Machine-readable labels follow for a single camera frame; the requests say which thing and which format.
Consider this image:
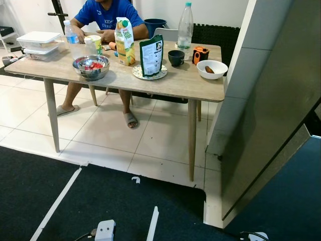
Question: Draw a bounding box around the short white floor tape strip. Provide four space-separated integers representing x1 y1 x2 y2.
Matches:
146 206 159 241

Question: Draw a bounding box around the yellow green juice carton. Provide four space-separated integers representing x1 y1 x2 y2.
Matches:
114 17 136 67

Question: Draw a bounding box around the yellow instant noodle cup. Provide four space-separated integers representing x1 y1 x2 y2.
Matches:
84 35 103 57

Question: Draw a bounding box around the dark blue bucket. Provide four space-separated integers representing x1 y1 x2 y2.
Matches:
144 19 168 38

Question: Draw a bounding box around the patterned round plate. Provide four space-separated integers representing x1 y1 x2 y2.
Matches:
132 64 169 81

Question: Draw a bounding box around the person in blue shirt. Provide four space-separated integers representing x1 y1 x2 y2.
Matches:
50 0 150 130

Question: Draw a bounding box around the dark ceramic cup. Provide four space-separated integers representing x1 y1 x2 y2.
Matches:
168 50 186 67

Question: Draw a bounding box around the dark blue carpet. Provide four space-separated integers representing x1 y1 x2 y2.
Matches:
0 136 321 241

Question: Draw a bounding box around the light wooden table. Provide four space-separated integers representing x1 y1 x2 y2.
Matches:
4 39 225 182

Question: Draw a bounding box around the white lidded food container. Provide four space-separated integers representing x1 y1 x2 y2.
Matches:
17 31 62 50

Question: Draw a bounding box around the black foam wall mat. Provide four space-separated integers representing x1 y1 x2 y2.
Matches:
192 24 241 52

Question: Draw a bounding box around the large clear water bottle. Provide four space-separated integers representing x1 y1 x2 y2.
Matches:
177 2 194 61

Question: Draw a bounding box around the grey chair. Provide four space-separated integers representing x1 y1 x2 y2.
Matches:
153 28 180 42

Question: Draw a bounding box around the dark green standing pouch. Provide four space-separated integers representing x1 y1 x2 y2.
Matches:
139 35 165 77

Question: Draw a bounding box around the long white floor tape strip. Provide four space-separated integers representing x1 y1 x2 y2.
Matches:
30 167 82 241

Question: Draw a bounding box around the steel bowl of strawberries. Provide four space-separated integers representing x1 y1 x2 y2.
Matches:
73 55 110 81

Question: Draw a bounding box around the white ceramic bowl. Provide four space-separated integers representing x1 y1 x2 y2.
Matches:
197 60 229 80

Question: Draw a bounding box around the clear lidded food container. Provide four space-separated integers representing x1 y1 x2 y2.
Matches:
23 45 61 62

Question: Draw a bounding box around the black metal stand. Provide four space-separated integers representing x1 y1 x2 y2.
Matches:
48 0 68 32

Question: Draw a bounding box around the grey two-door fridge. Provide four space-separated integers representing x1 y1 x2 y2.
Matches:
221 0 321 221

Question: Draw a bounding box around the small blue-label water bottle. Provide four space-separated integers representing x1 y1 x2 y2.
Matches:
63 20 81 60

